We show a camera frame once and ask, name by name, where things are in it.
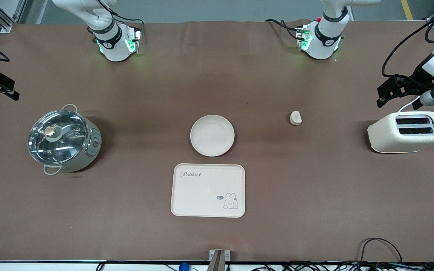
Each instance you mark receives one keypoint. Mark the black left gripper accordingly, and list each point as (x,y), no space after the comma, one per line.
(417,79)

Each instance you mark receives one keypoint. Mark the small white steamed bun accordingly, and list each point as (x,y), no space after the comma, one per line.
(295,118)

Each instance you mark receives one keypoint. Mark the round cream plate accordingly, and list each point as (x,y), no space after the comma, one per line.
(212,135)

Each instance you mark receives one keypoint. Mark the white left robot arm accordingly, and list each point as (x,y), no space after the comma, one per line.
(324,41)

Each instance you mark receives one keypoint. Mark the cream two-slot toaster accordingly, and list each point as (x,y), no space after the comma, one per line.
(390,137)

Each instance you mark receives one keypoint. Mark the glass pot lid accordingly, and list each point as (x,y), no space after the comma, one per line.
(60,141)

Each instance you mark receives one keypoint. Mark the steel electric cooking pot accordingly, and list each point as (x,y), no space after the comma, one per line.
(89,150)

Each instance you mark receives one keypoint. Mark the brown table cover mat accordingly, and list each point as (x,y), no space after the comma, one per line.
(217,86)

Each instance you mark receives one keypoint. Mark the cream rabbit print tray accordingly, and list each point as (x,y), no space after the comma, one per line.
(202,195)

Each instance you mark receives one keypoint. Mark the small blue round object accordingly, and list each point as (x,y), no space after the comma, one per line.
(184,267)

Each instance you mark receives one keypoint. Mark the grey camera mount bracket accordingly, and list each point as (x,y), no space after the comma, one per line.
(219,259)

